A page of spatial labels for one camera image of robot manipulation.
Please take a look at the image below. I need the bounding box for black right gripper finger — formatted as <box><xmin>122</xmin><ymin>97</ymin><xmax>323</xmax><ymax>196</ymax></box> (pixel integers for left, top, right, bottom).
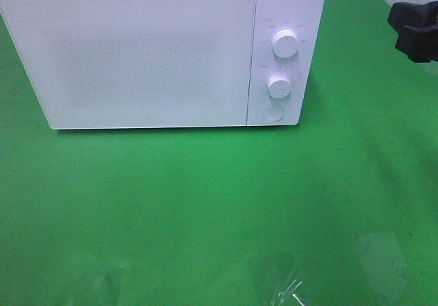
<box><xmin>387</xmin><ymin>1</ymin><xmax>437</xmax><ymax>31</ymax></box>
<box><xmin>395</xmin><ymin>25</ymin><xmax>437</xmax><ymax>63</ymax></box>

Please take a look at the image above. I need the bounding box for white microwave knob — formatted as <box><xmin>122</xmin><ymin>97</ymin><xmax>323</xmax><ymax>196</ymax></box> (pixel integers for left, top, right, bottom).
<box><xmin>267</xmin><ymin>74</ymin><xmax>292</xmax><ymax>99</ymax></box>
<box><xmin>272</xmin><ymin>28</ymin><xmax>299</xmax><ymax>59</ymax></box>

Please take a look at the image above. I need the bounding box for round door release button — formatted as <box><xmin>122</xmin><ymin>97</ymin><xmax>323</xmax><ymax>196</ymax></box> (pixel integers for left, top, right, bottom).
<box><xmin>263</xmin><ymin>105</ymin><xmax>284</xmax><ymax>122</ymax></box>

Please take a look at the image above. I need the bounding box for white microwave door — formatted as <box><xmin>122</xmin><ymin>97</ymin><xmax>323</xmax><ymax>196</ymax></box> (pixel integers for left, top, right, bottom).
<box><xmin>1</xmin><ymin>0</ymin><xmax>255</xmax><ymax>129</ymax></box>

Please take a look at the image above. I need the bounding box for clear tape piece left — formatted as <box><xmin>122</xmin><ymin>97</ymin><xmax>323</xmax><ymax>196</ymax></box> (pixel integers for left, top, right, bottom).
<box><xmin>251</xmin><ymin>251</ymin><xmax>308</xmax><ymax>306</ymax></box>

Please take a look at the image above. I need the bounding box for white microwave oven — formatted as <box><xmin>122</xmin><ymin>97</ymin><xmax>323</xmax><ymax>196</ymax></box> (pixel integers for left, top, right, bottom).
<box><xmin>0</xmin><ymin>0</ymin><xmax>326</xmax><ymax>131</ymax></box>

